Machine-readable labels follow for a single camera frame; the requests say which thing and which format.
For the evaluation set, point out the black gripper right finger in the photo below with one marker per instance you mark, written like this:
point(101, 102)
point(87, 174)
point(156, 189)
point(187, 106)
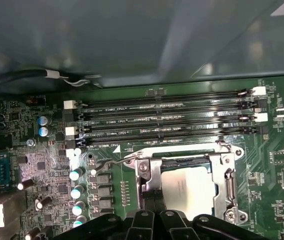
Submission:
point(172, 225)

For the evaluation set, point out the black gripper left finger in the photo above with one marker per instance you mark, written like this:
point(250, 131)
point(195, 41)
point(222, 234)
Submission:
point(142, 225)

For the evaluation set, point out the silver CPU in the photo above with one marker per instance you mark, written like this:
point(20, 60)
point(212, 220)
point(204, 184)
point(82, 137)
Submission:
point(187, 190)

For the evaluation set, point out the metal socket cover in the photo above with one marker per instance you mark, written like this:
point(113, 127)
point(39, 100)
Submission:
point(218, 175)

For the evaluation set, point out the CPU socket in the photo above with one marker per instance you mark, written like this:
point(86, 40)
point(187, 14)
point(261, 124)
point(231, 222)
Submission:
point(182, 149)

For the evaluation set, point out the black RAM slot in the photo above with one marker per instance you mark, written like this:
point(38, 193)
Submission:
point(157, 100)
point(157, 124)
point(157, 136)
point(157, 113)

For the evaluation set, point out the green motherboard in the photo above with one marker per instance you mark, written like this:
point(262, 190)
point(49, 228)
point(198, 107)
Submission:
point(257, 155)

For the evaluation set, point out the black PC case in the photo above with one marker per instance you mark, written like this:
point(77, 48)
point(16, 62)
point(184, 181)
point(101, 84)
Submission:
point(132, 37)

